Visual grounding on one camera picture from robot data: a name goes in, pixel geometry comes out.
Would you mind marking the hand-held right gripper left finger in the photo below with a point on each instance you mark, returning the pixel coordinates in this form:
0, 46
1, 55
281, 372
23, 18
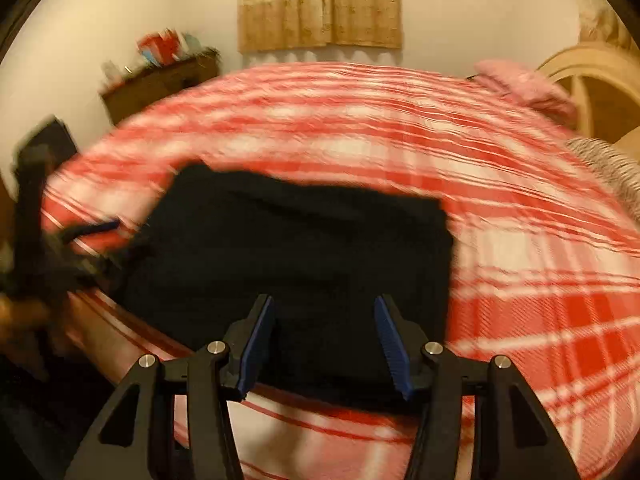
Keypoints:
256, 345

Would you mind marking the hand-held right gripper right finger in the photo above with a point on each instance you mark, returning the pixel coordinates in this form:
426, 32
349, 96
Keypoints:
392, 345

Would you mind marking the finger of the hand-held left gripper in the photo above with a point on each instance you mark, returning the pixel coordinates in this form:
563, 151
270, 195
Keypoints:
97, 228
120, 257

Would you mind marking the black pants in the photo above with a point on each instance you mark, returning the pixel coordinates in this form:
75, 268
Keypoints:
300, 240

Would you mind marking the wooden dresser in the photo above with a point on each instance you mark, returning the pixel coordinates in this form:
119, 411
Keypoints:
155, 90

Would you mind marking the red plaid blanket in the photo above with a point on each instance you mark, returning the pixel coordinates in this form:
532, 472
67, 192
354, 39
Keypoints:
525, 210

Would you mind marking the red box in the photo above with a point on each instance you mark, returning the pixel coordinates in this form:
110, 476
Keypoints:
160, 47

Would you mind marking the grey striped pillow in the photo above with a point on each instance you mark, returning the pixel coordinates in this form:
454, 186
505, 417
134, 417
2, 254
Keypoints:
612, 170

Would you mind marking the pink pillow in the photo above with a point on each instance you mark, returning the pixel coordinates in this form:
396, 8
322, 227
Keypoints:
530, 87

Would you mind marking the beige curtain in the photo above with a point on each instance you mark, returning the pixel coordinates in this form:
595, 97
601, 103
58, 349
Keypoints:
320, 5

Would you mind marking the cream wooden headboard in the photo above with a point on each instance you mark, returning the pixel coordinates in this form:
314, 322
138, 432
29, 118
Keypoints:
600, 90

